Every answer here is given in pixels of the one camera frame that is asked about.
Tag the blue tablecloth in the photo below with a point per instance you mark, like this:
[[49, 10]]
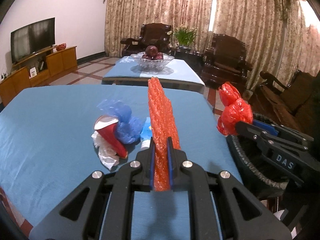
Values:
[[47, 149]]

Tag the black flat television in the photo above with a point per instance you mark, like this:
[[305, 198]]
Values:
[[31, 38]]

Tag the red paper cup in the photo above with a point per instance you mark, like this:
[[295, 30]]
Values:
[[106, 126]]

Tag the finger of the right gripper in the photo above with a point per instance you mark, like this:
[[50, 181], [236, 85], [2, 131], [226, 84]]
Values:
[[283, 132], [267, 142]]

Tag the dark wooden sofa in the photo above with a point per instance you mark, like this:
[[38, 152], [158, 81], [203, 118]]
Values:
[[295, 105]]

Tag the green potted plant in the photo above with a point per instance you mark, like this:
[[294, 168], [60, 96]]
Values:
[[182, 36]]

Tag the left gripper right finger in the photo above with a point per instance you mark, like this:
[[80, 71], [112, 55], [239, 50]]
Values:
[[220, 207]]

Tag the red apple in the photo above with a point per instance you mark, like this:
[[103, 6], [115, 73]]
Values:
[[151, 51]]

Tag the far dark wooden armchair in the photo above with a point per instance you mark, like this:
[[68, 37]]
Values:
[[152, 34]]

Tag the glass fruit bowl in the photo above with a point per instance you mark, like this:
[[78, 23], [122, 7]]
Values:
[[148, 65]]

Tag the crumpled white tissue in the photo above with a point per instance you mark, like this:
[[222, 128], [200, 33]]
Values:
[[106, 154]]

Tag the blue plastic bag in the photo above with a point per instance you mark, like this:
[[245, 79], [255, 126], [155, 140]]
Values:
[[129, 127]]

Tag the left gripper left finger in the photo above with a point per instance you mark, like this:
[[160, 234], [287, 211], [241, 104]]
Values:
[[101, 207]]

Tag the red plastic bag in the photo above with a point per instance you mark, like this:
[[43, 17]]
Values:
[[236, 110]]

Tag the wooden TV cabinet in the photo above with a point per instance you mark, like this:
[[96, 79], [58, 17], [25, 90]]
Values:
[[39, 69]]

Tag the dark wooden armchair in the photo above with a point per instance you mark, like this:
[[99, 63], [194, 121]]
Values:
[[152, 34], [224, 61]]

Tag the coffee table with blue cloth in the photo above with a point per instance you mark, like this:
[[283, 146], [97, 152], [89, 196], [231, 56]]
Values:
[[177, 74]]

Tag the black trash bin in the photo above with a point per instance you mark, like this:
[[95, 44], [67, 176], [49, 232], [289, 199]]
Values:
[[258, 176]]

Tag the beige patterned curtains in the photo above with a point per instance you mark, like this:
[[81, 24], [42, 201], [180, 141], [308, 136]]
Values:
[[278, 34]]

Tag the red bowl on cabinet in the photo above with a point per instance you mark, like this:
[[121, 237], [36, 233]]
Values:
[[61, 47]]

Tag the orange foam net sleeve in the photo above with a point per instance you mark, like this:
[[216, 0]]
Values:
[[163, 126]]

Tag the blue white tube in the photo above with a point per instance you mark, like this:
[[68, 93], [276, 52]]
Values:
[[146, 134]]

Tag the near dark wooden armchair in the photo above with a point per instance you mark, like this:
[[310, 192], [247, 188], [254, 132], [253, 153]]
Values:
[[224, 61]]

